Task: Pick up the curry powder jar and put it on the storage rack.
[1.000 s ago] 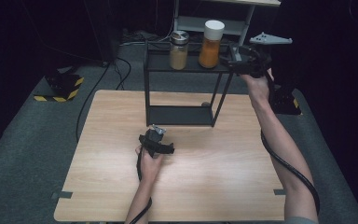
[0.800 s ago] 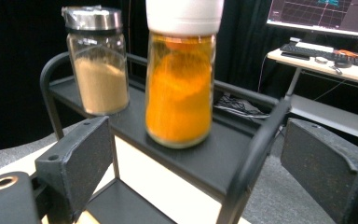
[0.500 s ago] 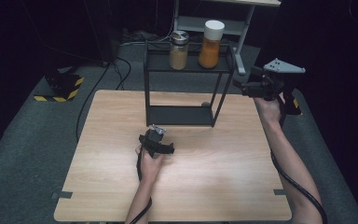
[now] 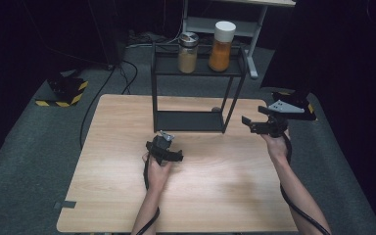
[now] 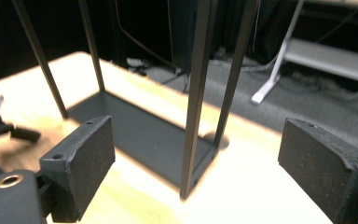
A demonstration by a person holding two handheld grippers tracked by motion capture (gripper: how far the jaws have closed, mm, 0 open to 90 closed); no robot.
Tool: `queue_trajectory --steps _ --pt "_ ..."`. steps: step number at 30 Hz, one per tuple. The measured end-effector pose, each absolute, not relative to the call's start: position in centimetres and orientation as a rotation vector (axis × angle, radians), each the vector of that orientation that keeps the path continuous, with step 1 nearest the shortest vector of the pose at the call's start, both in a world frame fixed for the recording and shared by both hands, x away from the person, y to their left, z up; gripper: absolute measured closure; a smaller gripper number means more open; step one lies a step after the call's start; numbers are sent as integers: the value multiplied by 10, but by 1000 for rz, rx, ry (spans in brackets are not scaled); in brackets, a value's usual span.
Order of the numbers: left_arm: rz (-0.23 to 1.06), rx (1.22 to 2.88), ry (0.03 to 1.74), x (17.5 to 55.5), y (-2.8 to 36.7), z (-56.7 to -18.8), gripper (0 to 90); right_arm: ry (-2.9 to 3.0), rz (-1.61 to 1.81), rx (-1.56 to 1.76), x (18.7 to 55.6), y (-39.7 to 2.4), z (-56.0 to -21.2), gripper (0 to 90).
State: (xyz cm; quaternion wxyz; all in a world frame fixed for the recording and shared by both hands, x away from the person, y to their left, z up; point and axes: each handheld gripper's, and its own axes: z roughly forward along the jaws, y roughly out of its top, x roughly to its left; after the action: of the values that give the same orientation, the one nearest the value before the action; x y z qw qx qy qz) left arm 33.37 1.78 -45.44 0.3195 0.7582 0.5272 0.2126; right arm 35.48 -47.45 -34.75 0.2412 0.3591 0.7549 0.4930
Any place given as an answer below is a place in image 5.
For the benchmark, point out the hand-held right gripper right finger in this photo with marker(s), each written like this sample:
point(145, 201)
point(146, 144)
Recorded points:
point(320, 168)

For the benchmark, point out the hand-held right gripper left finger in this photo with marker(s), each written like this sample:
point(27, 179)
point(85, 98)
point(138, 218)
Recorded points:
point(84, 168)

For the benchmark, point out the black metal rack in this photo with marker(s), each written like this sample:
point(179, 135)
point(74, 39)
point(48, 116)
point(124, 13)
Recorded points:
point(143, 133)

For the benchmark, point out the white metal table leg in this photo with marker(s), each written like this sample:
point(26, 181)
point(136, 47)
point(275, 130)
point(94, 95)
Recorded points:
point(275, 71)

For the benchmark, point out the grey shelf board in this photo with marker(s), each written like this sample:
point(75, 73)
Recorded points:
point(332, 59)

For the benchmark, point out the black cabinet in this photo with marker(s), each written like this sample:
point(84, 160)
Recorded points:
point(183, 34)

